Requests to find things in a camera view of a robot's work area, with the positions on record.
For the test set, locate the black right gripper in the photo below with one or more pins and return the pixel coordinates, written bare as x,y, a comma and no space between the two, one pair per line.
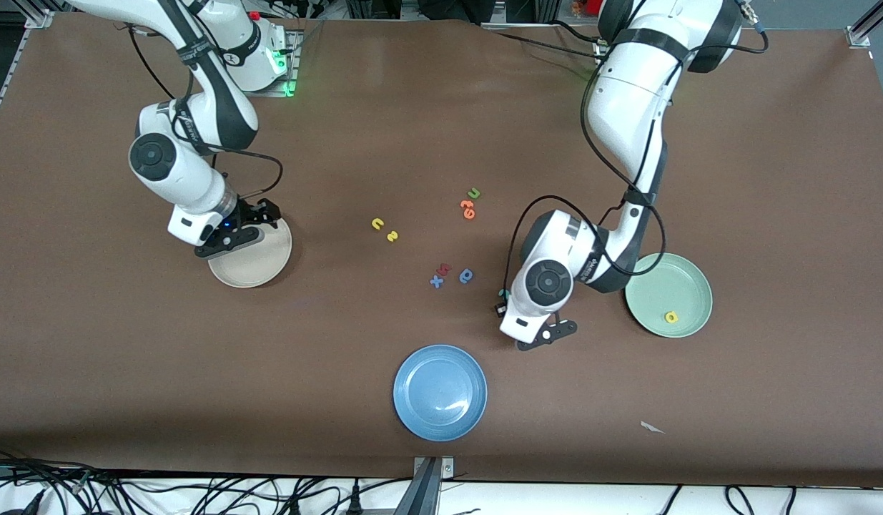
253,214

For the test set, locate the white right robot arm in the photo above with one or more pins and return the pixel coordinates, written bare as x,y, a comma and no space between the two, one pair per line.
169,179

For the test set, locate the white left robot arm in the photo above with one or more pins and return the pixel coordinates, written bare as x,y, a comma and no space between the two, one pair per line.
627,107

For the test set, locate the blue foam letter a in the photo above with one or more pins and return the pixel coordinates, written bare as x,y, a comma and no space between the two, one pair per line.
462,280

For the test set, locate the beige brown plate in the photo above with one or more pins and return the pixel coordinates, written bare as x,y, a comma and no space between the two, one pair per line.
255,268

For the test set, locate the blue plate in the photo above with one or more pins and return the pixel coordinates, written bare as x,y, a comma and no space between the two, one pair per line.
440,393

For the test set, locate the light green plate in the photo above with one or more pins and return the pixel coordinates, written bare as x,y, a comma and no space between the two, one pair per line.
677,286

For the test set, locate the white paper scrap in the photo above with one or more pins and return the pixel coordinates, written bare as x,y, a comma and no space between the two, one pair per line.
650,427

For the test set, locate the brown table cover sheet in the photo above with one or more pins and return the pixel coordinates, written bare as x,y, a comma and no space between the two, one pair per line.
126,357

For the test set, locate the dark metal beam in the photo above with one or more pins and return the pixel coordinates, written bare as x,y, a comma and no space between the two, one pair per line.
421,493

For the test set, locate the black power plug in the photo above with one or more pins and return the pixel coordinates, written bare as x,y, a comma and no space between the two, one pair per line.
294,506
30,504
354,504

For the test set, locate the red box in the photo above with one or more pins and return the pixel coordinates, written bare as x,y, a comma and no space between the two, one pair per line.
588,7

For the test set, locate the aluminium profile corner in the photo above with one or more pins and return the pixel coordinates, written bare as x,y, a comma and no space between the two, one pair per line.
861,34

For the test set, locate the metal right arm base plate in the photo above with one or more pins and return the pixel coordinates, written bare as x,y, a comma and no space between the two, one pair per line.
294,71

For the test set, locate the silver mounting bracket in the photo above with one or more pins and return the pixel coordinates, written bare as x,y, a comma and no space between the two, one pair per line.
448,468

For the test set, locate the aluminium frame rail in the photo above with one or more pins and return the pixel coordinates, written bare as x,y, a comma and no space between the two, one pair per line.
37,19

